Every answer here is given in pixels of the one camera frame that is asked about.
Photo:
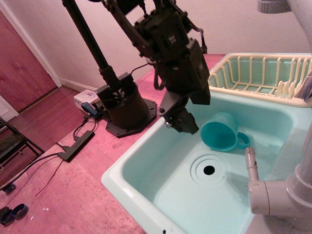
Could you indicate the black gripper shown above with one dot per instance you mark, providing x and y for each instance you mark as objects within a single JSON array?
[{"x": 179, "y": 66}]

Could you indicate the teal plastic cup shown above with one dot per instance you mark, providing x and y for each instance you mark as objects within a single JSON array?
[{"x": 220, "y": 133}]

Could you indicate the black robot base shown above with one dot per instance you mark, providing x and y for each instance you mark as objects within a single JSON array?
[{"x": 126, "y": 111}]

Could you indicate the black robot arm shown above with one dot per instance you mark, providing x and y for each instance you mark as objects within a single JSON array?
[{"x": 122, "y": 30}]

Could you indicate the turquoise plastic sink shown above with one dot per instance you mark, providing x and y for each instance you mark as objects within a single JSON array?
[{"x": 172, "y": 183}]

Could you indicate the white cardboard box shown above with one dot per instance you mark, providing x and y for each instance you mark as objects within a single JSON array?
[{"x": 85, "y": 96}]

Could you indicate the blue adapter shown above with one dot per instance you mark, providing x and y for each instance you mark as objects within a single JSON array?
[{"x": 89, "y": 109}]

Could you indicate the cream dish rack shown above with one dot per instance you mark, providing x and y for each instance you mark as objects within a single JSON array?
[{"x": 273, "y": 77}]

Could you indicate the black usb hub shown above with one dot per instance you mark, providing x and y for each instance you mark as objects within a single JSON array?
[{"x": 69, "y": 152}]

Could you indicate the grey plastic faucet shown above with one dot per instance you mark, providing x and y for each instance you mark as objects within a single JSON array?
[{"x": 290, "y": 199}]

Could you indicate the red wooden door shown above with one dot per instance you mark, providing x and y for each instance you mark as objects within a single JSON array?
[{"x": 23, "y": 80}]

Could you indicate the black metal chair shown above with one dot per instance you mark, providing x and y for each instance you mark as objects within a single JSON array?
[{"x": 14, "y": 143}]

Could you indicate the black gooseneck camera stand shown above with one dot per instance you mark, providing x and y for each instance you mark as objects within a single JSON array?
[{"x": 201, "y": 31}]

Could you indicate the purple utensil handle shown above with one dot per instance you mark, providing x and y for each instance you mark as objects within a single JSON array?
[{"x": 306, "y": 89}]

